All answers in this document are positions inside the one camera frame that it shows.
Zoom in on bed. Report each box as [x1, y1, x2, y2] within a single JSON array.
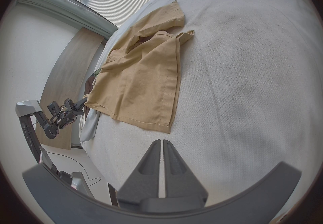
[[35, 0, 323, 208]]

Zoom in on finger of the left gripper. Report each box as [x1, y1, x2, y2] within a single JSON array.
[[74, 98, 89, 108]]

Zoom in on pale blue garment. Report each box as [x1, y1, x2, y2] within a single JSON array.
[[79, 111, 102, 143]]

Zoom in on black cable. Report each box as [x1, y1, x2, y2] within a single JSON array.
[[46, 151, 102, 186]]

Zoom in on tan shorts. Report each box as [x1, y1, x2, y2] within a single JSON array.
[[84, 0, 195, 135]]

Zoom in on dark brown garment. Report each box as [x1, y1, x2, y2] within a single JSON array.
[[84, 77, 98, 119]]

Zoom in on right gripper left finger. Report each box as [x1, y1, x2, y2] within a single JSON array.
[[117, 139, 162, 205]]

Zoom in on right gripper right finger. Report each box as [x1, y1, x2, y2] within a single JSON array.
[[163, 139, 209, 204]]

